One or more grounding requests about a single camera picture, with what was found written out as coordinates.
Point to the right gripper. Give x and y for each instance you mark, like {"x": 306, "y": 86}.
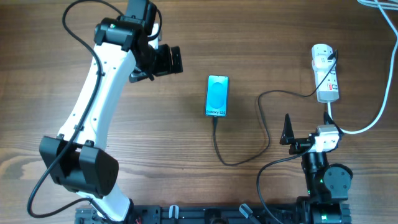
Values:
{"x": 300, "y": 144}

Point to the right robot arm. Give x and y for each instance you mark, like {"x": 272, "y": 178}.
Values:
{"x": 327, "y": 184}

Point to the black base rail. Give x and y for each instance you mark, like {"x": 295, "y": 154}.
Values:
{"x": 285, "y": 213}

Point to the white USB charger plug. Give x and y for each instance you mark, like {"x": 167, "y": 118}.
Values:
{"x": 322, "y": 63}

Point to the white power strip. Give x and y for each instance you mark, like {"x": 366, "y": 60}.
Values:
{"x": 326, "y": 81}

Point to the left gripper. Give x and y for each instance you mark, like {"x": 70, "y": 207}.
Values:
{"x": 165, "y": 66}

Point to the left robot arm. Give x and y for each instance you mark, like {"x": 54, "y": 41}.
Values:
{"x": 126, "y": 49}

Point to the Galaxy smartphone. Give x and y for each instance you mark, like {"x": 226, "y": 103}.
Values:
{"x": 217, "y": 96}

